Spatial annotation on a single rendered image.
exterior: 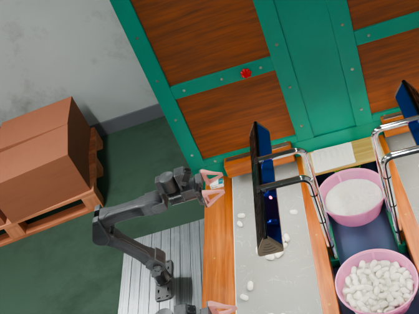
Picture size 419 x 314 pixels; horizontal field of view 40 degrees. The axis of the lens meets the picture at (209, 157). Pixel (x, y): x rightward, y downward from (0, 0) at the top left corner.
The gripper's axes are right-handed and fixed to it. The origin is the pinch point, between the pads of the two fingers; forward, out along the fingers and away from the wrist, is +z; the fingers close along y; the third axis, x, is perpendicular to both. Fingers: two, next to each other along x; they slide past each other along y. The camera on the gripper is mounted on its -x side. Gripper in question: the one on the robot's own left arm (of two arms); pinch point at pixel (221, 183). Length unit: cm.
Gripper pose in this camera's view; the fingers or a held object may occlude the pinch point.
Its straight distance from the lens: 204.6
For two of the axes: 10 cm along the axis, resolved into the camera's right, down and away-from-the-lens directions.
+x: 3.2, 7.5, 5.8
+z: 9.5, -2.8, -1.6
